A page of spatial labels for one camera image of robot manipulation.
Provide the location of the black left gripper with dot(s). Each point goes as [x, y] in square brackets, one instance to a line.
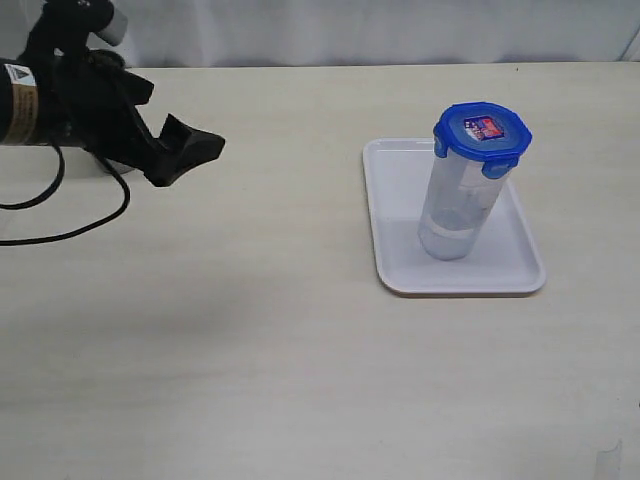
[91, 102]

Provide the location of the clear plastic tall container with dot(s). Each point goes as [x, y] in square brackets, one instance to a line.
[460, 195]

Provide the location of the blue plastic snap lid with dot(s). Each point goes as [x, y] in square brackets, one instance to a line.
[483, 132]

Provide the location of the stainless steel tumbler cup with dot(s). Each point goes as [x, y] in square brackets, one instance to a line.
[102, 159]

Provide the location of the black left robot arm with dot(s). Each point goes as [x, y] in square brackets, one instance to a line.
[19, 104]

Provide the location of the white backdrop curtain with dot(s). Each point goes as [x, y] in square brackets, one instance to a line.
[314, 33]

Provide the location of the white rectangular plastic tray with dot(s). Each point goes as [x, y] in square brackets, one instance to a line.
[505, 260]

